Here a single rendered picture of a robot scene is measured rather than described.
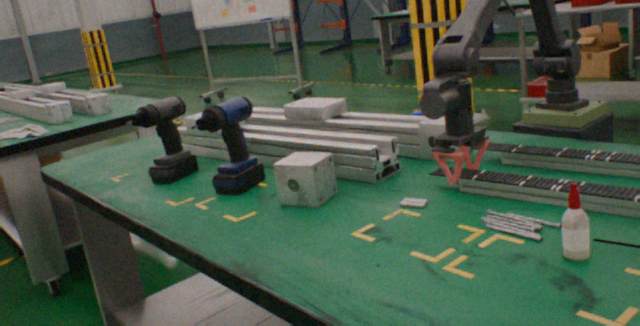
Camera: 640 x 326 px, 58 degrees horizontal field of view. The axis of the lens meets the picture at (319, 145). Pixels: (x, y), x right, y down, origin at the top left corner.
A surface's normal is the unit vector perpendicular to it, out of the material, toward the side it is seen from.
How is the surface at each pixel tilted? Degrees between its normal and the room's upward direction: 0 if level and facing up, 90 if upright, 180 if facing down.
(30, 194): 90
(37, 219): 90
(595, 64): 90
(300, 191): 90
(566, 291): 0
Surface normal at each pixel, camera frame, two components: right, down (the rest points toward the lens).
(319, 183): 0.85, 0.01
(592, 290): -0.15, -0.96
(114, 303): 0.64, 0.11
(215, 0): -0.49, 0.29
